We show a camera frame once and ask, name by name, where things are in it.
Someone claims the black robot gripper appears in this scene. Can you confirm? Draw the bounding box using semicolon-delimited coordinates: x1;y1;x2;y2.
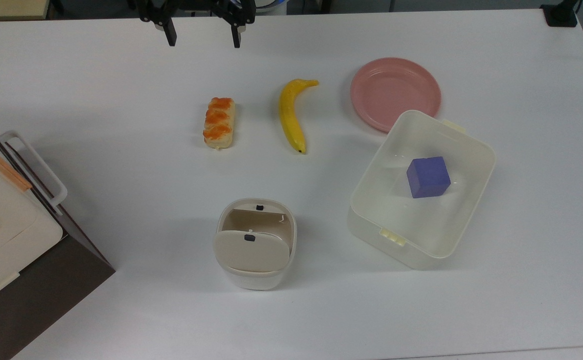
130;0;258;50

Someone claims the white small trash can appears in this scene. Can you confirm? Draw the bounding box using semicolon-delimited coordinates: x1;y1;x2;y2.
213;198;298;292

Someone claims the beige trash can lid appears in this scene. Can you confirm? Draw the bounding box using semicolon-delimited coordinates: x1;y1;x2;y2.
213;229;291;274

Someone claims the orange glazed bread loaf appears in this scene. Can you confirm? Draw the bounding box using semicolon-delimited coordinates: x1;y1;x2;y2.
202;96;236;151

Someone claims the yellow banana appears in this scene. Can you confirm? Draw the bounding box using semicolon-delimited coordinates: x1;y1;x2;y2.
278;78;320;155

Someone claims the pink round plate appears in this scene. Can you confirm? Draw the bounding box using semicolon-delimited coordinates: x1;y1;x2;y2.
349;57;442;134

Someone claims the wooden side table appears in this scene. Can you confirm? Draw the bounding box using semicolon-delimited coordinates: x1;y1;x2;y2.
0;0;52;22

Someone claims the purple cube block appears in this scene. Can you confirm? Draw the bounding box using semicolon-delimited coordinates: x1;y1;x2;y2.
406;156;452;200

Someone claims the translucent white plastic container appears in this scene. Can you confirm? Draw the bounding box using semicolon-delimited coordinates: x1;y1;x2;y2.
347;109;497;271

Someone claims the white brown countertop appliance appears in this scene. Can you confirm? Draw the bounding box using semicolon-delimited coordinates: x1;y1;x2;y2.
0;109;116;360

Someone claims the black table clamp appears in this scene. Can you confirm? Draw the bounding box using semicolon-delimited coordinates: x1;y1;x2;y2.
540;0;583;28

